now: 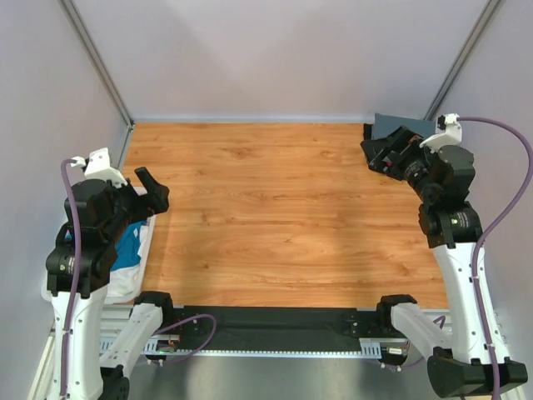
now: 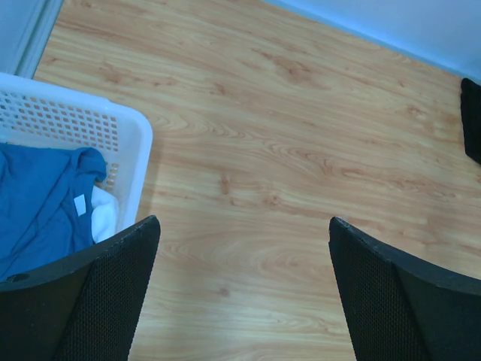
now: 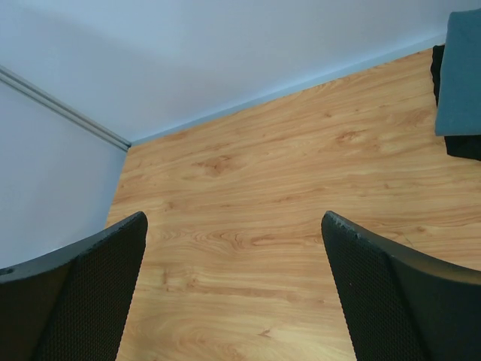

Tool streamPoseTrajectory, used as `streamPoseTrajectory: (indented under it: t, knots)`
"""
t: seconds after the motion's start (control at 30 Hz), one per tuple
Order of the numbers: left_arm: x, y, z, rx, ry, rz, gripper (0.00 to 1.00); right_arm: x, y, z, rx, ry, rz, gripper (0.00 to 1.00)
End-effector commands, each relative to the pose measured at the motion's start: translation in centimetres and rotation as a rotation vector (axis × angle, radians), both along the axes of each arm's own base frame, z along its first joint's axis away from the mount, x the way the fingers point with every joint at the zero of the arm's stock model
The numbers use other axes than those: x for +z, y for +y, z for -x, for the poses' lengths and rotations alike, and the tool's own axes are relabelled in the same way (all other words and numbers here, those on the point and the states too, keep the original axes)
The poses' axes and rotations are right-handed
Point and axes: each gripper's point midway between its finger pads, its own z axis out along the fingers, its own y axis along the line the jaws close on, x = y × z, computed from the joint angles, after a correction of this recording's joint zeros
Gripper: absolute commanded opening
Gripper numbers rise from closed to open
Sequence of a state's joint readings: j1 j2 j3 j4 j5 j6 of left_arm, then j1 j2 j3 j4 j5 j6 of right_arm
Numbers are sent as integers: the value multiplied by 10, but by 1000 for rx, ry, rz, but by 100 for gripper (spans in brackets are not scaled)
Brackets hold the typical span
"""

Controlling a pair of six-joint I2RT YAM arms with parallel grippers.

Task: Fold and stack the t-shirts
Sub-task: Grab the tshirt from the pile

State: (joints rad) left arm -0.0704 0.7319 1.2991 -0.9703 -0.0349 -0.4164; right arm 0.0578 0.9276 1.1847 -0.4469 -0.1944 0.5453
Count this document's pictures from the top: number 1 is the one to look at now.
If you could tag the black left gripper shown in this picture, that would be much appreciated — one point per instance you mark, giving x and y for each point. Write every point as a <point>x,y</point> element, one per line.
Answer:
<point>157,200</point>

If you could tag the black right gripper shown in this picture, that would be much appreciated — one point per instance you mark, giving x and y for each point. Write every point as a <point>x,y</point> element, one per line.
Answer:
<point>402,143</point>

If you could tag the blue t shirt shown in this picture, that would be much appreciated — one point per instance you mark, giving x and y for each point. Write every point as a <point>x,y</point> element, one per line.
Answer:
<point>127,248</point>

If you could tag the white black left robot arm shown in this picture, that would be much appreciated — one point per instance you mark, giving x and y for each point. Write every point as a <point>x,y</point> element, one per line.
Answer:
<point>80,371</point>

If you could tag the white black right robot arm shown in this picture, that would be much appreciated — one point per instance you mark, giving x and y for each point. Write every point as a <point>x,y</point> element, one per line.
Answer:
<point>472,359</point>

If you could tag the white plastic laundry basket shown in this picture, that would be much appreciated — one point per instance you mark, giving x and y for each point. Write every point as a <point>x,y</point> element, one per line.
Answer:
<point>116,227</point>

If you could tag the folded grey t shirt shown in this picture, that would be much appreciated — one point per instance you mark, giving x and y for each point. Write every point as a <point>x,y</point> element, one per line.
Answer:
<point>384,125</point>

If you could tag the white t shirt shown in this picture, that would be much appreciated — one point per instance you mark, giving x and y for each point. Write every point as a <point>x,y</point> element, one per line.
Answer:
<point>125,283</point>

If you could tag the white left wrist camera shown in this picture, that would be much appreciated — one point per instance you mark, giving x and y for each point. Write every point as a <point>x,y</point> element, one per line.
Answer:
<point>98,166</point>

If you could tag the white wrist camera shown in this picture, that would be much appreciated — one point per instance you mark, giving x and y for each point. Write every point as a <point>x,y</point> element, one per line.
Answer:
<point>98,166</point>
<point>448,132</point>

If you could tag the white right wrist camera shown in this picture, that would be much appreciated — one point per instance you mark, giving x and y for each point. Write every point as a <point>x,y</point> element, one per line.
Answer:
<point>448,132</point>

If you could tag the right aluminium corner post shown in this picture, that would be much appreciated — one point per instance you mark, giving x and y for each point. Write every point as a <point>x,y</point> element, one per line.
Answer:
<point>488,13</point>

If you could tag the aluminium corner post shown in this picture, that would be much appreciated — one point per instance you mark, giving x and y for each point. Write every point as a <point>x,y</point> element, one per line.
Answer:
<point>488,13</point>
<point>74,17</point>

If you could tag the left aluminium corner post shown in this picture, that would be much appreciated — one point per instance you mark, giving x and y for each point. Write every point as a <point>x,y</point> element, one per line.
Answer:
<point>74,17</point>

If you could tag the slotted grey cable duct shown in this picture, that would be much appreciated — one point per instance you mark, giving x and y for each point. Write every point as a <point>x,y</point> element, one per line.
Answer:
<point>369,350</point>

